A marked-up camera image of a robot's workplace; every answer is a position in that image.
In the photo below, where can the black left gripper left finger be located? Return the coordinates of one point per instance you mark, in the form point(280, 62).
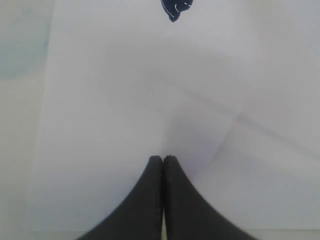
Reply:
point(140, 214)

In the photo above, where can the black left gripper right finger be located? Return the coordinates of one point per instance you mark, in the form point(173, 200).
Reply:
point(188, 216)

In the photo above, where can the white paper sheet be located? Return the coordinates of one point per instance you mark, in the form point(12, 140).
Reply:
point(232, 89)

